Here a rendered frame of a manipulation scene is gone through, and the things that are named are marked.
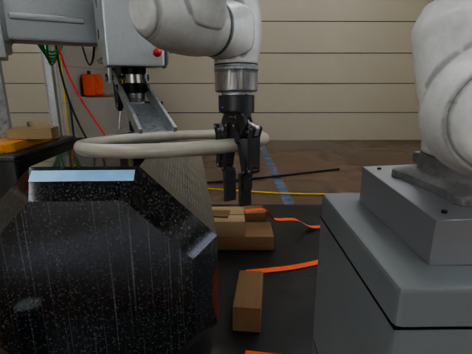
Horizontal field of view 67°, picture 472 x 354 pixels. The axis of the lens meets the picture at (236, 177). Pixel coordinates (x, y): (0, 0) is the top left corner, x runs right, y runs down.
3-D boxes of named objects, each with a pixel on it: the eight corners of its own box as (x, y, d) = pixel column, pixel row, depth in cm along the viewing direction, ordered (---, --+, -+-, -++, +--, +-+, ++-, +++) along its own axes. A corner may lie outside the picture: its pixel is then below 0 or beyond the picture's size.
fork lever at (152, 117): (105, 81, 163) (104, 69, 161) (147, 81, 171) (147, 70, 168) (127, 145, 110) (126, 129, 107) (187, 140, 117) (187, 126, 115)
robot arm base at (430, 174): (454, 161, 76) (457, 135, 75) (562, 195, 55) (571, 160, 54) (376, 168, 73) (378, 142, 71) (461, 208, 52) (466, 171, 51)
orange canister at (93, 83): (79, 99, 427) (76, 70, 418) (94, 97, 475) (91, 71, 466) (97, 99, 427) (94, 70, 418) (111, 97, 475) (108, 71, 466)
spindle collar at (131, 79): (121, 100, 152) (115, 24, 144) (144, 100, 156) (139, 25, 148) (125, 102, 142) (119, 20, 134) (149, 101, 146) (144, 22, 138)
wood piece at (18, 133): (8, 140, 168) (6, 129, 166) (17, 136, 177) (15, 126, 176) (52, 139, 170) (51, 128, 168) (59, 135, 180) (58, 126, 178)
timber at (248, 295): (260, 333, 151) (260, 308, 147) (232, 331, 152) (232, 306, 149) (263, 292, 179) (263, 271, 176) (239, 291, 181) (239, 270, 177)
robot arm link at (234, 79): (238, 68, 79) (239, 95, 80) (205, 66, 73) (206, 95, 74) (267, 64, 72) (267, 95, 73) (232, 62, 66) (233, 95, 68)
